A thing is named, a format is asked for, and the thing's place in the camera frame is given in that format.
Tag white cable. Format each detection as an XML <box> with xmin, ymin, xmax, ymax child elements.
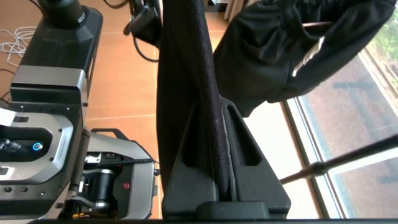
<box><xmin>0</xmin><ymin>26</ymin><xmax>37</xmax><ymax>68</ymax></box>

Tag black shorts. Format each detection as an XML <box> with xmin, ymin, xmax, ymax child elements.
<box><xmin>213</xmin><ymin>0</ymin><xmax>398</xmax><ymax>118</ymax></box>

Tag beige curtain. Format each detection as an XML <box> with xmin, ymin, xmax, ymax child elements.
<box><xmin>223</xmin><ymin>0</ymin><xmax>250</xmax><ymax>22</ymax></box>

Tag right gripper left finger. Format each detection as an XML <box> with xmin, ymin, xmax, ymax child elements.
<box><xmin>162</xmin><ymin>101</ymin><xmax>219</xmax><ymax>218</ymax></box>

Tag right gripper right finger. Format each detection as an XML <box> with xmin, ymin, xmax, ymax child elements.
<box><xmin>220</xmin><ymin>96</ymin><xmax>292</xmax><ymax>218</ymax></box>

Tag window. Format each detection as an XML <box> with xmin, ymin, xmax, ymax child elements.
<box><xmin>281</xmin><ymin>6</ymin><xmax>398</xmax><ymax>218</ymax></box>

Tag black clothes rack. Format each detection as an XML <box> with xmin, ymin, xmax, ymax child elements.
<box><xmin>279</xmin><ymin>133</ymin><xmax>398</xmax><ymax>185</ymax></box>

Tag black garment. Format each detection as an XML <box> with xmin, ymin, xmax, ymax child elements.
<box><xmin>156</xmin><ymin>0</ymin><xmax>233</xmax><ymax>202</ymax></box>

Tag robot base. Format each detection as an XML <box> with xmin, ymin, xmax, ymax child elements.
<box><xmin>0</xmin><ymin>0</ymin><xmax>160</xmax><ymax>221</ymax></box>

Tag pink clothes hanger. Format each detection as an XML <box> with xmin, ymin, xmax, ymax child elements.
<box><xmin>302</xmin><ymin>20</ymin><xmax>333</xmax><ymax>28</ymax></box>

